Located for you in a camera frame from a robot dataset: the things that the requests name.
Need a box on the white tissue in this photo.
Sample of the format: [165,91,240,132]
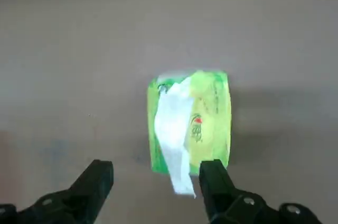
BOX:
[154,76,198,199]

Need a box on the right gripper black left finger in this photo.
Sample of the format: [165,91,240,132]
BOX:
[0,159,114,224]

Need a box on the green tissue pack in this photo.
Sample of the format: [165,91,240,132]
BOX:
[147,69,233,176]

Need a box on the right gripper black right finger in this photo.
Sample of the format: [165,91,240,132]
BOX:
[199,159,324,224]

